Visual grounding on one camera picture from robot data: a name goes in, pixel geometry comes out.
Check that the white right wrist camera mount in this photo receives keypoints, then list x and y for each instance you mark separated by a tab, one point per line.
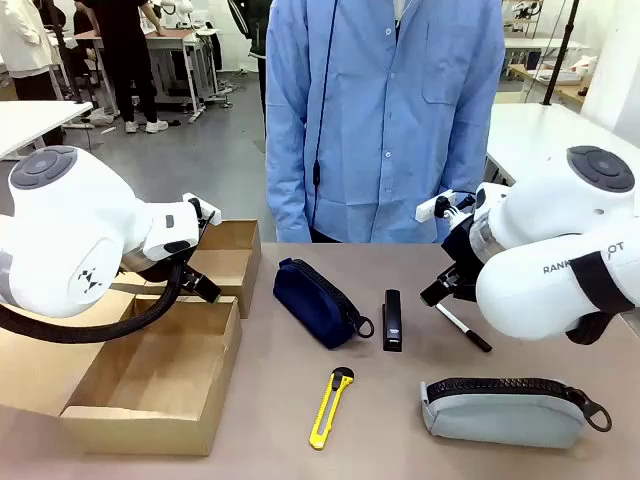
430	209

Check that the person in blue shirt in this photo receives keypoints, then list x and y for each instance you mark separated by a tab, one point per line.
380	125

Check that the small cardboard box with lid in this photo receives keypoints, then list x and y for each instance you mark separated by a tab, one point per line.
230	265

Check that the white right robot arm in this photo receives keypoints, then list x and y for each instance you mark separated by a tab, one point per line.
550	225

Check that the bystander in black clothes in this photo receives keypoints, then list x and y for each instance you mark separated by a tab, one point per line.
125	60

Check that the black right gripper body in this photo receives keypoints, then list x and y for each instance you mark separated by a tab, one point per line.
462	260

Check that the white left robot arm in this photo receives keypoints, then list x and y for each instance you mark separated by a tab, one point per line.
75	225

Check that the brown top background desk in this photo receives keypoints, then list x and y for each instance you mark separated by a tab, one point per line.
175	55

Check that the bystander in white jacket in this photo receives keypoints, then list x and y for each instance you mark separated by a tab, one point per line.
22	45

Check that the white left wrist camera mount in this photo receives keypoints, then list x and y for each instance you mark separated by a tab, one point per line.
207	212

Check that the large white side table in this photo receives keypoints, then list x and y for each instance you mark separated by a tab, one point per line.
545	130

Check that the person's right forearm blue sleeve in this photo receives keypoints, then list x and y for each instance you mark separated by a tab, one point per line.
287	195

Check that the grey zipper pencil case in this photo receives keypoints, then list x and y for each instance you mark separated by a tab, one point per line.
500	417

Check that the yellow utility knife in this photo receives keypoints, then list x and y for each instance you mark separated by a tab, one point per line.
330	405

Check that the black stapler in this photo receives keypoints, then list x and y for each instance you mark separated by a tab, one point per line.
393	320

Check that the navy blue zipper pencil case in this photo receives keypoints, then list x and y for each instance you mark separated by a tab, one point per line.
315	305

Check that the black stand pole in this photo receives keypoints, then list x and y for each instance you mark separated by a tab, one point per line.
67	60

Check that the large open cardboard box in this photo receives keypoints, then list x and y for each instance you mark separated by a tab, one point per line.
160	370

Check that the bystander in dark striped jacket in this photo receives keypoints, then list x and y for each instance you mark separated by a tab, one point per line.
257	55

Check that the person's left forearm blue sleeve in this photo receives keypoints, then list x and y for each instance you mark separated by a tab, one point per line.
467	150

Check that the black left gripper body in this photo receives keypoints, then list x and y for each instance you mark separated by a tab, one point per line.
150	272

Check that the white table with metal legs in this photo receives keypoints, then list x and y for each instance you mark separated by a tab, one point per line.
35	122

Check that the white background workbench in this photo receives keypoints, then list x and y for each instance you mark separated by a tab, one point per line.
545	46

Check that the wooden table with clutter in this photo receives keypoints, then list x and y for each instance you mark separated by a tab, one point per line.
560	82

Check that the black tripod pole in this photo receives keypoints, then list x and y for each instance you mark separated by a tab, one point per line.
560	55

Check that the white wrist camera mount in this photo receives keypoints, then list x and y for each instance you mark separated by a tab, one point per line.
207	212
430	209

